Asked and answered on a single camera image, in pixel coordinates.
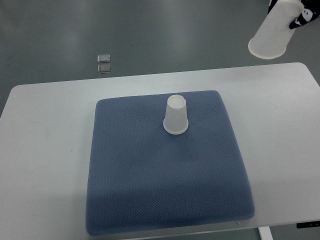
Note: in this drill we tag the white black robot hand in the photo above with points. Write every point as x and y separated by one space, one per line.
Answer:
310 12

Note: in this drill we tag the white paper cup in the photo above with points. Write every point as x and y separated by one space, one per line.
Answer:
274 34
176 119

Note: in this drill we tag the blue mesh cushion pad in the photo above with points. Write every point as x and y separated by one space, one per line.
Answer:
144 178

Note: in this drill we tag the white paper cup on pad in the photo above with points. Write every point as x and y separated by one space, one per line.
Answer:
176 119

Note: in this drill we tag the black table control panel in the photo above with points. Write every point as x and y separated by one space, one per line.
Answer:
309 224

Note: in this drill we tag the white table leg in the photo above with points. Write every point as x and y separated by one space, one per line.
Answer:
265 233

